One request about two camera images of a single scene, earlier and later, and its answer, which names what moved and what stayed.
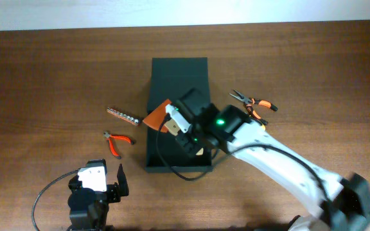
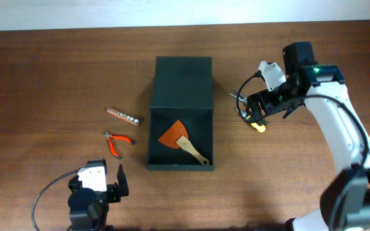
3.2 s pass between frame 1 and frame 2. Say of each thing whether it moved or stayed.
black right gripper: moved
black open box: stayed
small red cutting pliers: stayed
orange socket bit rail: stayed
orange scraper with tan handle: moved
